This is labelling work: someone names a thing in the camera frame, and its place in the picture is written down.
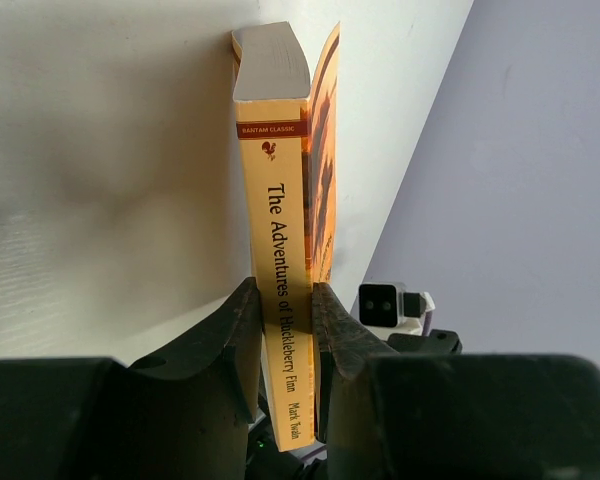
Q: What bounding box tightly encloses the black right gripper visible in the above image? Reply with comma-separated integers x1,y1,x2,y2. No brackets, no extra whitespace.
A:
387,329,463,355

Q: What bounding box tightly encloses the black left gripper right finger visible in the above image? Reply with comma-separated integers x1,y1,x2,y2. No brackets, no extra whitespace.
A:
312,283,600,479

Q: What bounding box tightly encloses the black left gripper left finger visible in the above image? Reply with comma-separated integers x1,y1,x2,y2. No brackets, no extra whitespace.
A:
0,278,261,479

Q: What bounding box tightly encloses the yellow orange book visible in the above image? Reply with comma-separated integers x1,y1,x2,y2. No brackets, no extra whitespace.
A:
232,22,340,452

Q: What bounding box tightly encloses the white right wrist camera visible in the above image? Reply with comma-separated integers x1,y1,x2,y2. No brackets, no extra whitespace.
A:
358,283,435,336

